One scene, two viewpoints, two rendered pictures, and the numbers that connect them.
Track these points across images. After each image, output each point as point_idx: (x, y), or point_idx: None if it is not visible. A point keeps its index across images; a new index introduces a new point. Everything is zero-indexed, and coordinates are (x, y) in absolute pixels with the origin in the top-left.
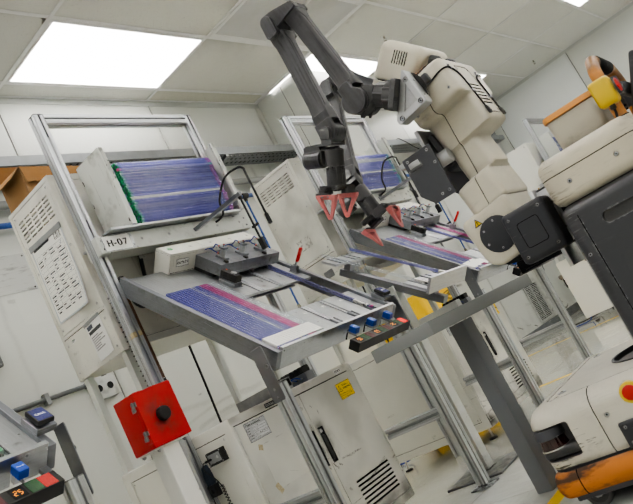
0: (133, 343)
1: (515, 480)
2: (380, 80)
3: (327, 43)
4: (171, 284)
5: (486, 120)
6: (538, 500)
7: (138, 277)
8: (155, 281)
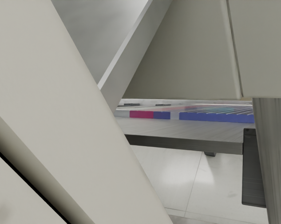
0: None
1: (160, 182)
2: None
3: None
4: (166, 124)
5: None
6: (225, 154)
7: (174, 136)
8: (173, 129)
